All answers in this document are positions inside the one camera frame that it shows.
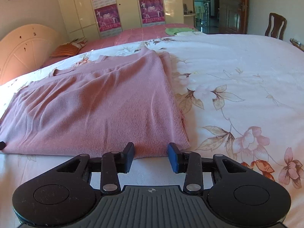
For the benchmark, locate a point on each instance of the lower left pink poster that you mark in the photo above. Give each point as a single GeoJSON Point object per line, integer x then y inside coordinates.
{"type": "Point", "coordinates": [108, 18]}

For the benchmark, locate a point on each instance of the cream rounded headboard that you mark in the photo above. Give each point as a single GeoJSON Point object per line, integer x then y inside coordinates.
{"type": "Point", "coordinates": [26, 48]}

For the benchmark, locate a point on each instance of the wooden side table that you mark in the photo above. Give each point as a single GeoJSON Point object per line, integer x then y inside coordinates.
{"type": "Point", "coordinates": [297, 44]}

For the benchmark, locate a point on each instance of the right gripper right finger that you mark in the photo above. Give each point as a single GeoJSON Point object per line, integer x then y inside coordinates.
{"type": "Point", "coordinates": [192, 164]}

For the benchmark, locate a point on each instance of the white folded cloth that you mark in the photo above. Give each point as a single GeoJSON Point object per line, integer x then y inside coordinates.
{"type": "Point", "coordinates": [189, 33]}

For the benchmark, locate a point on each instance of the dark wooden chair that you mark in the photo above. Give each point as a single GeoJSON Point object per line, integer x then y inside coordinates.
{"type": "Point", "coordinates": [276, 26]}

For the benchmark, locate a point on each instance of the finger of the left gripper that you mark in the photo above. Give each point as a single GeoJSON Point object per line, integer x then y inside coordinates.
{"type": "Point", "coordinates": [2, 145]}

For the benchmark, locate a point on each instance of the dark wooden door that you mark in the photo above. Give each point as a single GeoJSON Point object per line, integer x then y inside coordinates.
{"type": "Point", "coordinates": [233, 16]}

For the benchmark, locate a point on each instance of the pink knit sweater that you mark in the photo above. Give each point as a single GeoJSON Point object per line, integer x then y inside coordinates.
{"type": "Point", "coordinates": [96, 108]}

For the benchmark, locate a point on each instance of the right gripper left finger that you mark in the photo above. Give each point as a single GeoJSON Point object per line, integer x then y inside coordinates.
{"type": "Point", "coordinates": [110, 164]}

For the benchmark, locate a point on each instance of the green folded cloth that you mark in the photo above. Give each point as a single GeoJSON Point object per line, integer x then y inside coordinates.
{"type": "Point", "coordinates": [175, 30]}

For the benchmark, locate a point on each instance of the cream glossy wardrobe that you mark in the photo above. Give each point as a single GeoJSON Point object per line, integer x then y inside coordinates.
{"type": "Point", "coordinates": [80, 19]}

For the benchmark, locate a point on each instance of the pink checked bed sheet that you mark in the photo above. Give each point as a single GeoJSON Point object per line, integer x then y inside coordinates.
{"type": "Point", "coordinates": [128, 36]}

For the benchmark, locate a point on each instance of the lower right pink poster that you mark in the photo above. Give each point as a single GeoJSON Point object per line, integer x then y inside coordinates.
{"type": "Point", "coordinates": [152, 12]}

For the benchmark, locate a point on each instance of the orange striped pillow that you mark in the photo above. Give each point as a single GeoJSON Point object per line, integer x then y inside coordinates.
{"type": "Point", "coordinates": [66, 50]}

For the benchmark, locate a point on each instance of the white floral quilt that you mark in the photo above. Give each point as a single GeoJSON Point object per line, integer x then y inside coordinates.
{"type": "Point", "coordinates": [242, 96]}

